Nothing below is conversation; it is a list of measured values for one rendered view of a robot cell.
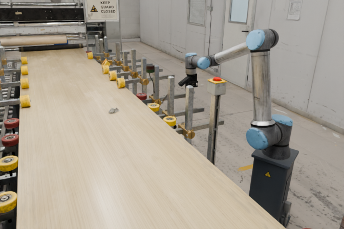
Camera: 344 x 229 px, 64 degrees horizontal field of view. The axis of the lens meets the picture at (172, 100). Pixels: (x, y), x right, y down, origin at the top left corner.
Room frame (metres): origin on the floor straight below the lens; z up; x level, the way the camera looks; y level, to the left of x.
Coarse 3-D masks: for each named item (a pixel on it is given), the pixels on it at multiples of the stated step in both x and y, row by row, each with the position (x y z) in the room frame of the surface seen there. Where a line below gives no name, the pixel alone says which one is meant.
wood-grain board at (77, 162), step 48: (48, 96) 1.93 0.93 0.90; (96, 96) 1.95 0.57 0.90; (48, 144) 1.22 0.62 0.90; (96, 144) 1.23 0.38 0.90; (144, 144) 1.24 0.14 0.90; (48, 192) 0.86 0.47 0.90; (96, 192) 0.86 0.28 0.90; (144, 192) 0.87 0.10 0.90; (192, 192) 0.87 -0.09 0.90; (240, 192) 0.88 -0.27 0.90
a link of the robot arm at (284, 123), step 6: (276, 114) 1.73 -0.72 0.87; (276, 120) 1.63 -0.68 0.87; (282, 120) 1.63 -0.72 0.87; (288, 120) 1.64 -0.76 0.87; (282, 126) 1.61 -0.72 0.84; (288, 126) 1.61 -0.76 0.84; (282, 132) 1.58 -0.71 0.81; (288, 132) 1.61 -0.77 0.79; (282, 138) 1.58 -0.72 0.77; (288, 138) 1.62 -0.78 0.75; (276, 144) 1.62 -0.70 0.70; (282, 144) 1.61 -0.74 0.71
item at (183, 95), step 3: (183, 93) 2.18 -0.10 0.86; (162, 96) 2.09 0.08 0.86; (174, 96) 2.11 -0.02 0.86; (177, 96) 2.12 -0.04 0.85; (180, 96) 2.14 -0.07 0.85; (183, 96) 2.15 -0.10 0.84; (147, 99) 2.01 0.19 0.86; (150, 99) 2.01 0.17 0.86; (162, 99) 2.06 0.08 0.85; (165, 99) 2.07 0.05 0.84; (144, 102) 1.99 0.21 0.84; (147, 102) 2.00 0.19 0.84; (150, 102) 2.01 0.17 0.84
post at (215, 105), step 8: (216, 104) 1.31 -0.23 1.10; (216, 112) 1.32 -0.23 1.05; (216, 120) 1.31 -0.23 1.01; (216, 128) 1.31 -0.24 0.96; (208, 136) 1.34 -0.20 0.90; (216, 136) 1.32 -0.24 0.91; (208, 144) 1.33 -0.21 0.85; (216, 144) 1.32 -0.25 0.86; (208, 152) 1.33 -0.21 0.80; (208, 160) 1.32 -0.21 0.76
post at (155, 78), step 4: (156, 64) 2.02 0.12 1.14; (156, 68) 1.99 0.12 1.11; (156, 72) 1.99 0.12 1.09; (156, 76) 1.99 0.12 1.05; (156, 80) 1.99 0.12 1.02; (156, 84) 1.99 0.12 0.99; (156, 88) 1.99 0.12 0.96; (156, 92) 1.99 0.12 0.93; (156, 96) 1.99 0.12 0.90; (156, 112) 1.99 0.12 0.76
